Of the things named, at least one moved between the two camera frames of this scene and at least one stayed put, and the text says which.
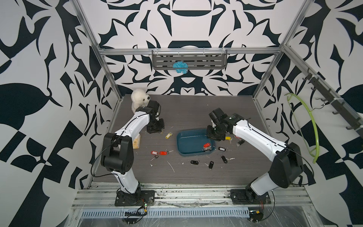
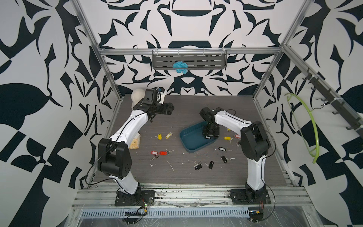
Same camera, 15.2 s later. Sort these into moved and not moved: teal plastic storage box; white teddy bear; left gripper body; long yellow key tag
Moved: left gripper body; teal plastic storage box
Not moved: white teddy bear; long yellow key tag
